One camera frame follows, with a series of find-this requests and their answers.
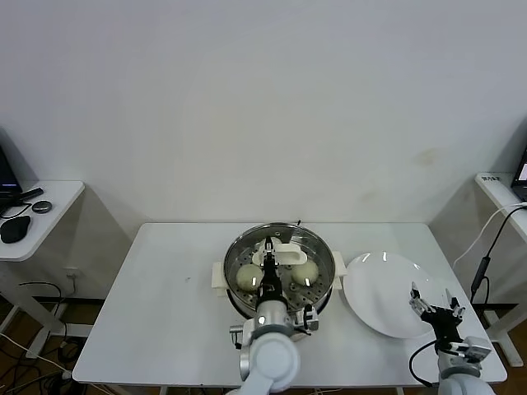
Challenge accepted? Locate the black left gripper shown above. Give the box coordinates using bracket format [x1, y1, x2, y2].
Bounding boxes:
[257, 236, 286, 304]

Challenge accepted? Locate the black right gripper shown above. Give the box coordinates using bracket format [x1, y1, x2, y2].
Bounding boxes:
[408, 281, 466, 346]

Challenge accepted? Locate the glass pot lid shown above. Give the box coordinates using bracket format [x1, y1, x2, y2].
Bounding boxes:
[224, 222, 335, 304]

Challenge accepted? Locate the stainless steel steamer pot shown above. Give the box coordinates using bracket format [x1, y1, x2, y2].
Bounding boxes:
[211, 222, 347, 320]

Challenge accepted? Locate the white round plate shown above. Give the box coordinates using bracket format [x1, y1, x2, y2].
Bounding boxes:
[343, 251, 450, 339]

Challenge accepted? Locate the white electric cooker base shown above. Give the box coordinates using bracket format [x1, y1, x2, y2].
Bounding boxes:
[212, 263, 345, 342]

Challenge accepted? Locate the white side table with label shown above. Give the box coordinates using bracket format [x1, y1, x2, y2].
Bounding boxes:
[475, 170, 527, 367]

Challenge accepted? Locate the black laptop with white windows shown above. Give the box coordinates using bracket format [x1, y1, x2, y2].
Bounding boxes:
[511, 144, 527, 202]

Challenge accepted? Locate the white side table with mouse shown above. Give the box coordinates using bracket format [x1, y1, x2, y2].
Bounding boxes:
[0, 179, 86, 359]

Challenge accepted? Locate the black remote stick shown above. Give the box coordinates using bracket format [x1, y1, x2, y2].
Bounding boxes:
[16, 188, 44, 203]

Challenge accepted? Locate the black computer mouse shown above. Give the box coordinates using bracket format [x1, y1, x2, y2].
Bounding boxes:
[0, 215, 32, 244]

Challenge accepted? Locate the black laptop with purple screen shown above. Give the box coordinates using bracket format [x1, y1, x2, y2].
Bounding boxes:
[0, 143, 22, 207]

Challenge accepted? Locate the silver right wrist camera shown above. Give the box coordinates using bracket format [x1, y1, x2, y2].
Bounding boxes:
[446, 336, 493, 363]

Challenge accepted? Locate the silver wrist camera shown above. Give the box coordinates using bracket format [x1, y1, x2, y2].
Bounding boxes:
[446, 336, 493, 363]
[295, 304, 320, 335]

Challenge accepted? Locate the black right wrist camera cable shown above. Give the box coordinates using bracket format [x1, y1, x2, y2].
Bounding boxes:
[408, 340, 441, 388]

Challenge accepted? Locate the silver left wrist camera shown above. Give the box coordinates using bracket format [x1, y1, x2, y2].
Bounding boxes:
[295, 304, 320, 335]

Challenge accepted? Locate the white cable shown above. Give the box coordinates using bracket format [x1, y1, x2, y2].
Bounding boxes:
[452, 202, 527, 269]

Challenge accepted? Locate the black floor cable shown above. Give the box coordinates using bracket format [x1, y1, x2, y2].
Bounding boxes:
[18, 281, 69, 342]

